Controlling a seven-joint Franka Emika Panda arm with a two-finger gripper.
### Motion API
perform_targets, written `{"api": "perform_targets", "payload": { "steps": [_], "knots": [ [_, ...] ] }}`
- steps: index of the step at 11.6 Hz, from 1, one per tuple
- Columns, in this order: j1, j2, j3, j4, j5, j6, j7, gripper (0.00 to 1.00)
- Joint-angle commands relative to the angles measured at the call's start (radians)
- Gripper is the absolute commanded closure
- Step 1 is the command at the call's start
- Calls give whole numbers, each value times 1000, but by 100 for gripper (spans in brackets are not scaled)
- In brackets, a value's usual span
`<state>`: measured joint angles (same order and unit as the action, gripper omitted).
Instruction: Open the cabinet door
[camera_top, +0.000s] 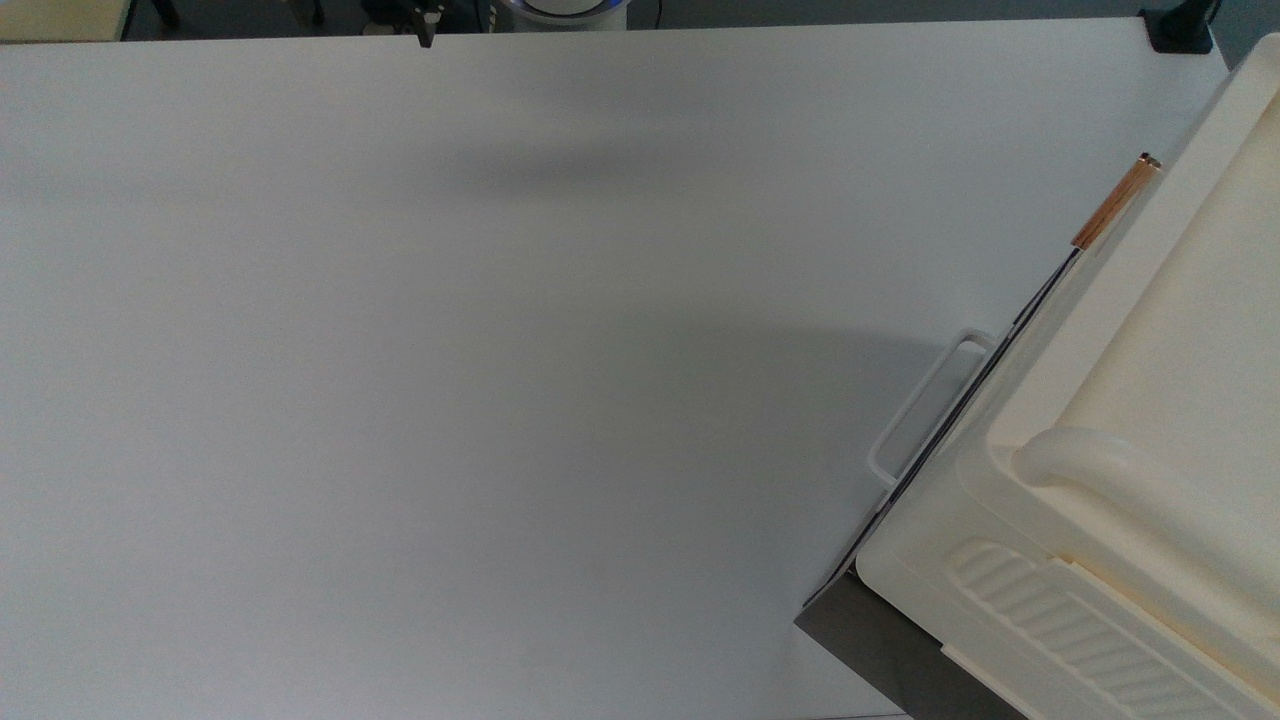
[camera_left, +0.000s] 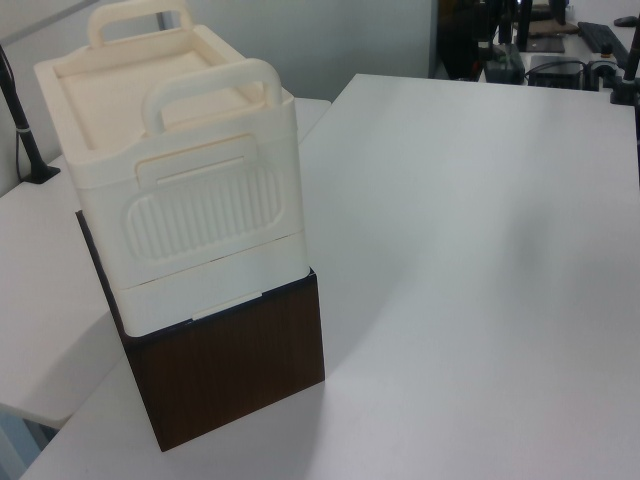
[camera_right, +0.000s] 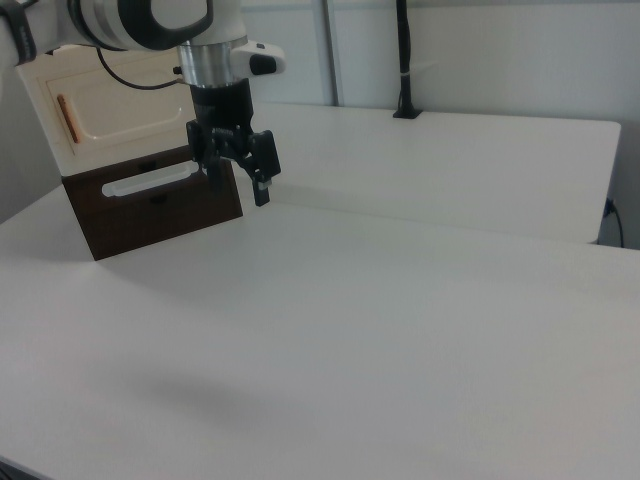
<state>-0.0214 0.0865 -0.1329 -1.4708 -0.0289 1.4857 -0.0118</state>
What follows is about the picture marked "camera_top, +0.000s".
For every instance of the cream plastic cabinet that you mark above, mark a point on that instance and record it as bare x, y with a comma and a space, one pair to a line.
1150, 400

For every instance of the black camera stand pole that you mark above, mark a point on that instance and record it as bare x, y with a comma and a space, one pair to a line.
1180, 28

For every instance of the cream cabinet door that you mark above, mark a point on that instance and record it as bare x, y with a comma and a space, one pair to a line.
1072, 292

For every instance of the dark brown drawer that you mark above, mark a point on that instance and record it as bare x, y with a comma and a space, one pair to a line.
900, 650

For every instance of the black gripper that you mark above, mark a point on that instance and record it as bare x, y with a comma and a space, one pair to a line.
392, 9

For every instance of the beige wooden board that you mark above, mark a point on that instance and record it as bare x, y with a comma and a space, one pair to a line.
60, 18

